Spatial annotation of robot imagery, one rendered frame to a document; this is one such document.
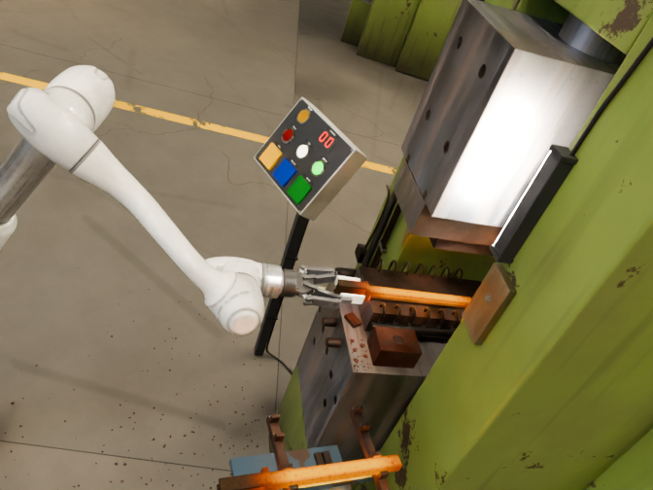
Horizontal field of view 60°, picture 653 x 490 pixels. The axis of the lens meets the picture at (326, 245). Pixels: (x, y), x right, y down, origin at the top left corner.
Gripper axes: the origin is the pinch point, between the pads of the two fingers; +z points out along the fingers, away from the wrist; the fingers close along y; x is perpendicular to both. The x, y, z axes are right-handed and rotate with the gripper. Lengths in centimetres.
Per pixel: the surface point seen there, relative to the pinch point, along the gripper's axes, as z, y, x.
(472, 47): 5, -3, 71
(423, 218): 6.3, 7.5, 32.8
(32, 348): -96, -52, -100
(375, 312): 5.9, 7.4, -0.4
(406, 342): 13.3, 16.2, -1.6
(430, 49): 189, -443, -66
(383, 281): 11.3, -5.8, -0.6
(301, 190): -10.3, -42.9, 2.1
